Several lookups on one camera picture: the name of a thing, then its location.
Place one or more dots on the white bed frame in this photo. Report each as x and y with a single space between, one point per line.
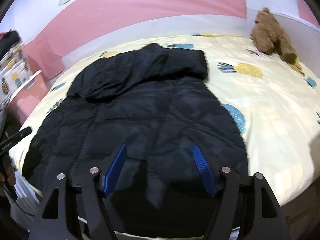
304 36

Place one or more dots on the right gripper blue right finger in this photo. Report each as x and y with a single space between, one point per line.
245 204

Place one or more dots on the black puffer jacket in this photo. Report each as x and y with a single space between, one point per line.
153 101

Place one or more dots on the brown teddy bear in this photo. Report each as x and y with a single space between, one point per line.
269 37

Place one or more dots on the person's left hand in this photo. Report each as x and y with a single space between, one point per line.
7 173

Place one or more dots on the pineapple print fabric pile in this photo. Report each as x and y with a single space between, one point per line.
15 71

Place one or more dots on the yellow pineapple bed sheet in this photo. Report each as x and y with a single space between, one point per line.
275 109

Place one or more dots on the black clothes pile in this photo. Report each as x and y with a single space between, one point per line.
8 40

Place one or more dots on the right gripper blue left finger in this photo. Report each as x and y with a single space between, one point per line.
57 216

